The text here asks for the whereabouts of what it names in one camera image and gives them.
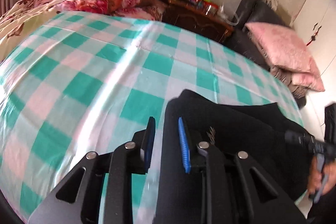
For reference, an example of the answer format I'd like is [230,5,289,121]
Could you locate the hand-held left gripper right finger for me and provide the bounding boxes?
[178,116,279,224]

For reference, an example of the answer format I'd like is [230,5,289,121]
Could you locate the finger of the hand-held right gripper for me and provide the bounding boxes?
[285,130,315,147]

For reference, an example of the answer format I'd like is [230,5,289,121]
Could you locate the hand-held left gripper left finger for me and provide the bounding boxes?
[56,116,156,224]

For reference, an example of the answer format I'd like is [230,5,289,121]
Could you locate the black pants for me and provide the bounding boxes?
[156,89,315,224]

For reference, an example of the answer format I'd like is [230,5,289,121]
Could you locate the person's right hand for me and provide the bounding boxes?
[307,158,336,196]

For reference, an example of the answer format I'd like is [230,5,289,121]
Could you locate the small pink floral pillow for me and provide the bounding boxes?
[291,67,325,92]

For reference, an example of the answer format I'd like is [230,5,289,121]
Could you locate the red hanging ornament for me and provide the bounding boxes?
[306,25,323,47]

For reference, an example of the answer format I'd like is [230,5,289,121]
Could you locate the large pink floral pillow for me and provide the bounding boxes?
[245,22,319,73]

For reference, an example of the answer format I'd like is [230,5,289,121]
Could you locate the teal white checked tablecloth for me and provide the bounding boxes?
[0,11,305,224]

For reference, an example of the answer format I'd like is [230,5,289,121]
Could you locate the white wardrobe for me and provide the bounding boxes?
[291,0,336,130]

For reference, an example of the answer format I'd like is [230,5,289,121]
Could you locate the dark wooden nightstand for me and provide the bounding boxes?
[161,0,234,43]

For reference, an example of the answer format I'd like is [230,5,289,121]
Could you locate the black leather armchair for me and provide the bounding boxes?
[226,0,307,109]

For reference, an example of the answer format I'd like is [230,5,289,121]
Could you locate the white cable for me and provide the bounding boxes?
[222,4,240,26]

